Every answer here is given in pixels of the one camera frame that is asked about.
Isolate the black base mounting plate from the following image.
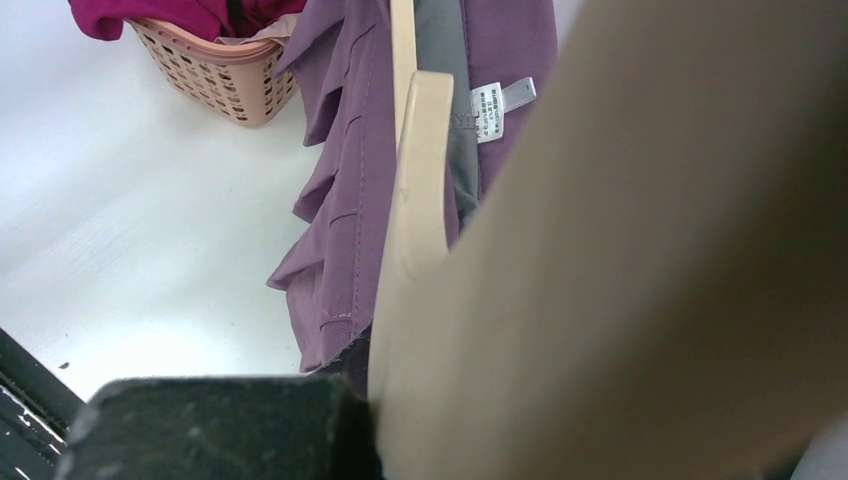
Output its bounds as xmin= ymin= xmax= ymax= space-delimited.
xmin=1 ymin=332 xmax=85 ymax=480

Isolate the purple pleated skirt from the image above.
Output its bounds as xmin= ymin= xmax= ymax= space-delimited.
xmin=268 ymin=1 xmax=558 ymax=395

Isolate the orange plastic basket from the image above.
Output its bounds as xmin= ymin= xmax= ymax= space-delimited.
xmin=127 ymin=19 xmax=298 ymax=127

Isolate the pink pleated skirt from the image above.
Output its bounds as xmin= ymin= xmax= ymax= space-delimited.
xmin=215 ymin=14 xmax=300 ymax=46

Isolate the magenta skirt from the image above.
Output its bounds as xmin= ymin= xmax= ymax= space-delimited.
xmin=69 ymin=0 xmax=306 ymax=41

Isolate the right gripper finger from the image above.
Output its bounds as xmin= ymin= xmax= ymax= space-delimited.
xmin=54 ymin=376 xmax=381 ymax=480

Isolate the beige wooden hanger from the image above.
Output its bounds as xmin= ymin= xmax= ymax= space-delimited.
xmin=368 ymin=1 xmax=847 ymax=479

